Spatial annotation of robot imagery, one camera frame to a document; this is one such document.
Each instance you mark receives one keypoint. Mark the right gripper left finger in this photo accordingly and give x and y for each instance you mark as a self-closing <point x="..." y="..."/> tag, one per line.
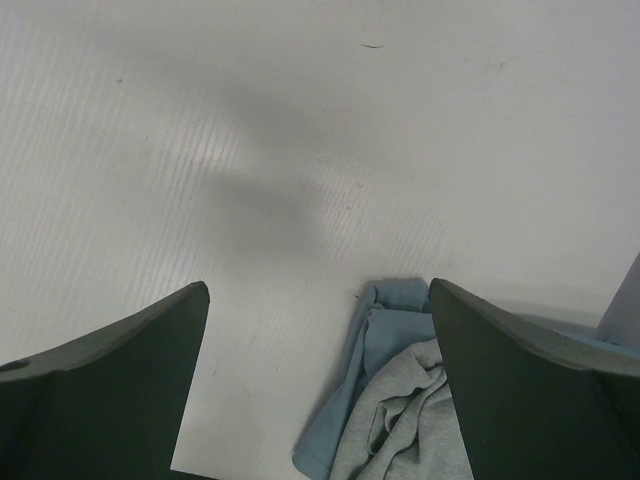
<point x="109" y="404"/>

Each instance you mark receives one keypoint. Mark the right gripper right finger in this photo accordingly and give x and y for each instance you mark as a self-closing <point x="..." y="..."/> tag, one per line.
<point x="533" y="403"/>

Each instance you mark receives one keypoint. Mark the grey folded t shirt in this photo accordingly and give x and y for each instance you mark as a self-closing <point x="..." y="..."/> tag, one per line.
<point x="404" y="424"/>

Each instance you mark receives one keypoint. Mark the blue folded t shirt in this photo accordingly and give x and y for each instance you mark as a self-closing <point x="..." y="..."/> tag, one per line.
<point x="393" y="315"/>

